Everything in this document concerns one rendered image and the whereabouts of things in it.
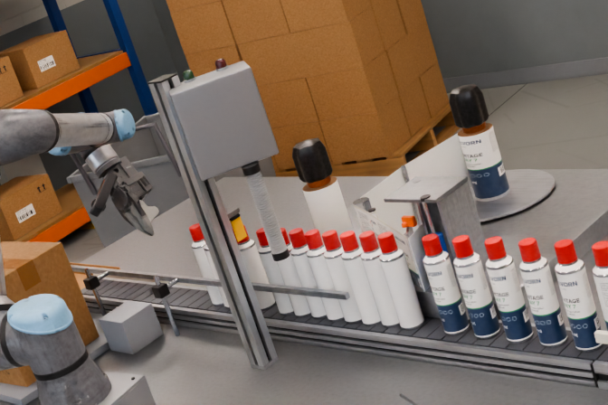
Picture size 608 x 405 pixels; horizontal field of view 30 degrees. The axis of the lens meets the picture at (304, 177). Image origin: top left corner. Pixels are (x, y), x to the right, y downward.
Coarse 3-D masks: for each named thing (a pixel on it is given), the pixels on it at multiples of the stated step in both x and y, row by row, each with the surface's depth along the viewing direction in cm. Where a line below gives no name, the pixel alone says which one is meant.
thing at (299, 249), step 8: (296, 232) 244; (296, 240) 245; (304, 240) 245; (296, 248) 245; (304, 248) 245; (296, 256) 245; (304, 256) 245; (296, 264) 246; (304, 264) 245; (304, 272) 246; (304, 280) 247; (312, 280) 246; (312, 304) 248; (320, 304) 248; (312, 312) 250; (320, 312) 249
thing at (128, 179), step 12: (108, 168) 285; (120, 168) 288; (132, 168) 289; (120, 180) 287; (132, 180) 286; (144, 180) 289; (120, 192) 284; (132, 192) 284; (144, 192) 287; (120, 204) 286
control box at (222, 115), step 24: (216, 72) 230; (240, 72) 225; (192, 96) 225; (216, 96) 226; (240, 96) 226; (192, 120) 226; (216, 120) 227; (240, 120) 228; (264, 120) 229; (192, 144) 227; (216, 144) 228; (240, 144) 229; (264, 144) 230; (216, 168) 229
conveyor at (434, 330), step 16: (112, 288) 310; (128, 288) 306; (144, 288) 302; (176, 288) 295; (160, 304) 288; (176, 304) 284; (192, 304) 281; (208, 304) 278; (288, 320) 254; (304, 320) 251; (320, 320) 248; (432, 320) 231; (416, 336) 227; (432, 336) 225; (448, 336) 223; (464, 336) 221; (496, 336) 217; (528, 352) 208; (544, 352) 206; (560, 352) 204; (576, 352) 202; (592, 352) 200
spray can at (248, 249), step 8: (240, 240) 259; (248, 240) 260; (240, 248) 259; (248, 248) 259; (256, 248) 261; (248, 256) 259; (256, 256) 260; (248, 264) 260; (256, 264) 260; (248, 272) 260; (256, 272) 260; (264, 272) 262; (256, 280) 261; (264, 280) 262; (256, 296) 262; (264, 296) 262; (272, 296) 264; (264, 304) 263; (272, 304) 264
